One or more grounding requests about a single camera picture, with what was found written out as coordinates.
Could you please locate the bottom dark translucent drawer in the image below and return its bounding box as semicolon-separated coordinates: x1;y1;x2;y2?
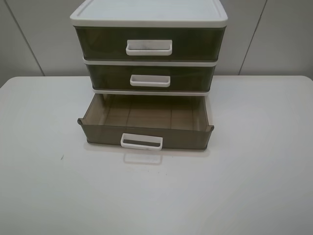
77;94;214;150

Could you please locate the dark translucent drawer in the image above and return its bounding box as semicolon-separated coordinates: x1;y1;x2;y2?
87;65;215;92
75;26;225;62
77;94;214;150

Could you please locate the middle dark translucent drawer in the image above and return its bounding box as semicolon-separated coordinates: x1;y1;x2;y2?
87;65;215;92

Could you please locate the top dark translucent drawer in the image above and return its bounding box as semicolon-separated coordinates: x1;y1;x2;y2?
75;26;225;62

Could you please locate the white plastic drawer cabinet frame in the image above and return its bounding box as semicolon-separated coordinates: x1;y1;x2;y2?
70;0;228;99

